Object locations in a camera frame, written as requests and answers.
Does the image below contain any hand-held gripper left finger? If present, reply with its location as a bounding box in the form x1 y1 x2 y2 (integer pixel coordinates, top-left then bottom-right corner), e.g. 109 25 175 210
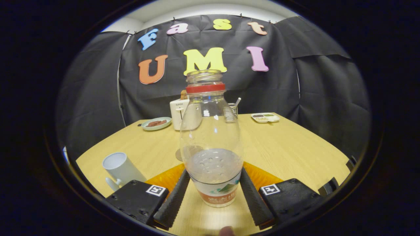
105 163 191 230

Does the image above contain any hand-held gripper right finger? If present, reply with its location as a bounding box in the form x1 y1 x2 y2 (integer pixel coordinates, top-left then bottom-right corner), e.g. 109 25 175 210
240 161 328 230

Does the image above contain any round brown coaster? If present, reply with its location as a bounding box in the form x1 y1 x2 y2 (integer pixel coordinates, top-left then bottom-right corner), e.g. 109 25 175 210
176 145 204 162

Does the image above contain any clear plastic juice bottle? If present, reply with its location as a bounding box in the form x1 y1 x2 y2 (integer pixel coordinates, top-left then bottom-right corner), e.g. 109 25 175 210
179 69 244 207

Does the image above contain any white cup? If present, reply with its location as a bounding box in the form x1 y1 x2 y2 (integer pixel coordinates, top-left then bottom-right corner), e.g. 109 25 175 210
102 152 147 191

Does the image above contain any wooden table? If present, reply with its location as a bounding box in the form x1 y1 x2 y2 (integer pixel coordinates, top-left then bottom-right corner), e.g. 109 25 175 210
76 113 351 236

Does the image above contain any pale green plate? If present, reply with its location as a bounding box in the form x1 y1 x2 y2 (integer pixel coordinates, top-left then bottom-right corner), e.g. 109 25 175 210
141 117 172 131

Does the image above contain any white divided tray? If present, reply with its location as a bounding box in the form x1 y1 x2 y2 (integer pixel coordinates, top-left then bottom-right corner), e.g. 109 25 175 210
251 113 280 123

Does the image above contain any white toaster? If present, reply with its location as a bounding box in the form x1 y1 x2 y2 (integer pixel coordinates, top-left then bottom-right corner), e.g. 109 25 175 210
170 98 202 131

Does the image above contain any black backdrop cloth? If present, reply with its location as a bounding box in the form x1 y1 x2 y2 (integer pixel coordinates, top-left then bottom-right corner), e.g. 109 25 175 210
56 14 371 161

